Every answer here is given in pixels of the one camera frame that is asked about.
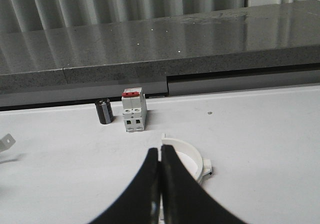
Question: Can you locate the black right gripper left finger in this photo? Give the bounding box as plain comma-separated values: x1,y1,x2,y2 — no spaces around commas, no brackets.
91,148,160,224

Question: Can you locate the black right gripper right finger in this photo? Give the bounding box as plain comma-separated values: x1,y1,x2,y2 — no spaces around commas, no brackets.
161,145,245,224

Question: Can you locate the white half pipe clamp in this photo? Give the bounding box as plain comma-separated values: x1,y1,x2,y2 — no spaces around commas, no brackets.
0,133,16,152
161,133,213,185

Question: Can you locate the dark cylindrical capacitor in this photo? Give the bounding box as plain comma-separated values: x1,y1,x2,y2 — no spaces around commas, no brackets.
95,98,114,125

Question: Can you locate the grey stone counter ledge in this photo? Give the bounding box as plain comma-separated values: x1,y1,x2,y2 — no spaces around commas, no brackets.
0,0,320,107

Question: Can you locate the grey pleated curtain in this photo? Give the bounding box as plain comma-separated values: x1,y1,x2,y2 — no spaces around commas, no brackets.
0,0,246,33

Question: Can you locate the white circuit breaker red switch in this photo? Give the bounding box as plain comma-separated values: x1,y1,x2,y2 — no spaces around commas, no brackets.
121,87,148,132

